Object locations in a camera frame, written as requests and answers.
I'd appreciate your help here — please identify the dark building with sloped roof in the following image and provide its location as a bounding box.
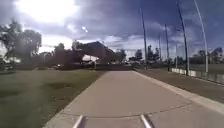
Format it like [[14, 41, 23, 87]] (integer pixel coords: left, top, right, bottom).
[[49, 40, 128, 70]]

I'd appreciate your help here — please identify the grey concrete path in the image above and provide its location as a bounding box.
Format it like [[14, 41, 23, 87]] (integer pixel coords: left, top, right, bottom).
[[42, 69, 224, 128]]

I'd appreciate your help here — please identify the tall dark pole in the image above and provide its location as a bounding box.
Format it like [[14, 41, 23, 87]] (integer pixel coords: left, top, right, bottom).
[[139, 8, 149, 71], [175, 0, 191, 77], [163, 23, 171, 72]]

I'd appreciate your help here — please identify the row of trees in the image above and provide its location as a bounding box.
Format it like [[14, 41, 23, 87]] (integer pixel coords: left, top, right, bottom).
[[128, 44, 224, 66]]

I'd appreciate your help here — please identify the robot's own part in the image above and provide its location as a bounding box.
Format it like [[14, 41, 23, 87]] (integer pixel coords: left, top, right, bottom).
[[72, 114, 84, 128], [140, 113, 153, 128]]

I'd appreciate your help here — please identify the dark strip of ground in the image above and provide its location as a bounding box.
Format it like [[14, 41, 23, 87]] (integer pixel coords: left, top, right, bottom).
[[134, 68, 224, 104]]

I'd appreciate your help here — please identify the green grass lawn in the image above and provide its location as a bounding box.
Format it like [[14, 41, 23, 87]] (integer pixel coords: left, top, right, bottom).
[[0, 68, 107, 128]]

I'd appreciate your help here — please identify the low pale fence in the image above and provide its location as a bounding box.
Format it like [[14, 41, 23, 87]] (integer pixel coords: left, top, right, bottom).
[[170, 67, 224, 85]]

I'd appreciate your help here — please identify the tall pale pole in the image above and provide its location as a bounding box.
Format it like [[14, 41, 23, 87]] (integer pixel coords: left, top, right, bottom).
[[193, 0, 210, 74]]

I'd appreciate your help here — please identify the large dark tree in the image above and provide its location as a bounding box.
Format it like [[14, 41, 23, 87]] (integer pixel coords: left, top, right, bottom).
[[0, 19, 43, 68]]

